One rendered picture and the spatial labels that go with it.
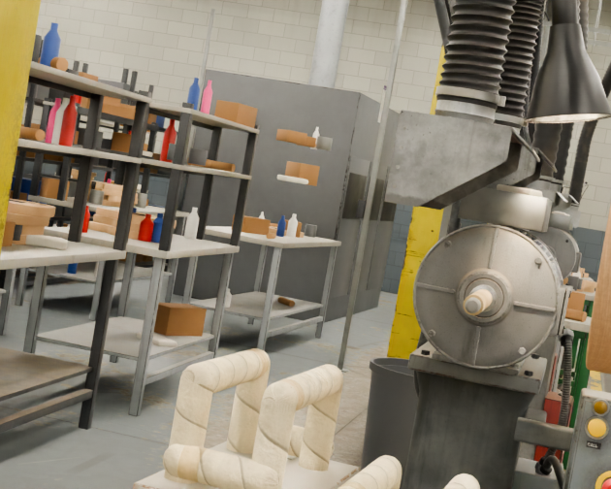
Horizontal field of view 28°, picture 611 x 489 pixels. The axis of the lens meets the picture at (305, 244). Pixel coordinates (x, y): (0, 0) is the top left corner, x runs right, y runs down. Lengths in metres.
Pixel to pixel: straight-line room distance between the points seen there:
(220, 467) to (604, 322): 0.37
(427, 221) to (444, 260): 7.22
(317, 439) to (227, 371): 0.15
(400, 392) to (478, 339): 2.68
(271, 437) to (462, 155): 0.83
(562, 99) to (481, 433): 0.70
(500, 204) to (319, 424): 0.98
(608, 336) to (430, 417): 1.34
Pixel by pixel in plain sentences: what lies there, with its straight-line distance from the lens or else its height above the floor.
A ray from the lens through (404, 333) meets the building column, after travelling 9.41.
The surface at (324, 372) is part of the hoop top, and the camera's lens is 1.23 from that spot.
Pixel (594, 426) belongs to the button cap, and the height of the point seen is 1.07.
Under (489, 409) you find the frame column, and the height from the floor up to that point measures 1.04.
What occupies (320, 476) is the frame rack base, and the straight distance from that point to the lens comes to 1.26.
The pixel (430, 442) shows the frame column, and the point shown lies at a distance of 2.33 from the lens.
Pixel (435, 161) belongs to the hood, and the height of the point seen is 1.46.
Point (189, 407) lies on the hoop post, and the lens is 1.14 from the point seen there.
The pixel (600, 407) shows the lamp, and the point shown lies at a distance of 2.12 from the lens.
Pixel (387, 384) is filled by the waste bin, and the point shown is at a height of 0.66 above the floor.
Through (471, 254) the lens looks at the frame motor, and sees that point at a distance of 2.13.
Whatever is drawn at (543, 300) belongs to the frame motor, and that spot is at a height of 1.26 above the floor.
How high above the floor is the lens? 1.40
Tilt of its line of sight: 3 degrees down
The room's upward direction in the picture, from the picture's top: 10 degrees clockwise
